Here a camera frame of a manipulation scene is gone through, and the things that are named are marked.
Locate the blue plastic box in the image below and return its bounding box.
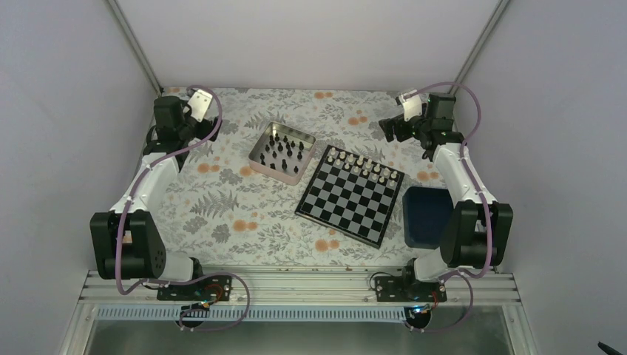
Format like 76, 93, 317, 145
402, 186, 453, 249

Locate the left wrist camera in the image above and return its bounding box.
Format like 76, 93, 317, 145
187, 89, 214, 122

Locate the right aluminium frame post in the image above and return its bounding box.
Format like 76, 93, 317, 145
455, 0, 511, 83

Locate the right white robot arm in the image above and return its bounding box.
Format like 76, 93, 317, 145
379, 90, 513, 301

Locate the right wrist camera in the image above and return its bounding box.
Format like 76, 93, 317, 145
397, 93, 423, 122

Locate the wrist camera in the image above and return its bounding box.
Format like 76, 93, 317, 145
187, 89, 214, 122
397, 93, 423, 122

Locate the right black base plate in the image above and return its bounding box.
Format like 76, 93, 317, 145
373, 275, 447, 302

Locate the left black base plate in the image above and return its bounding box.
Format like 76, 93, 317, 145
157, 275, 232, 302

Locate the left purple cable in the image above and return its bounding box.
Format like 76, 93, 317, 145
114, 85, 251, 333

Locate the aluminium front rail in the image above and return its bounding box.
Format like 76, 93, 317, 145
79, 268, 521, 306

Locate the aluminium frame post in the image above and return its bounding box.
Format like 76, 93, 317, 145
455, 0, 511, 83
106, 0, 163, 95

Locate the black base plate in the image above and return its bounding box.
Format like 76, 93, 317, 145
373, 275, 447, 302
157, 275, 232, 302

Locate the purple cable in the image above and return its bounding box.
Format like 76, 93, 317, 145
114, 85, 251, 333
402, 81, 493, 334

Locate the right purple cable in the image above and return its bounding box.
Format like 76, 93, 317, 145
402, 81, 493, 334

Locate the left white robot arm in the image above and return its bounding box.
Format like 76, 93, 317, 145
89, 88, 222, 300

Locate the black white chessboard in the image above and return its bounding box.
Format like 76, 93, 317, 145
295, 145, 404, 249

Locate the floral table mat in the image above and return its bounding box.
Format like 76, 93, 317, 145
153, 88, 446, 268

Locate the left aluminium frame post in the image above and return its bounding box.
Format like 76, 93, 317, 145
106, 0, 163, 95

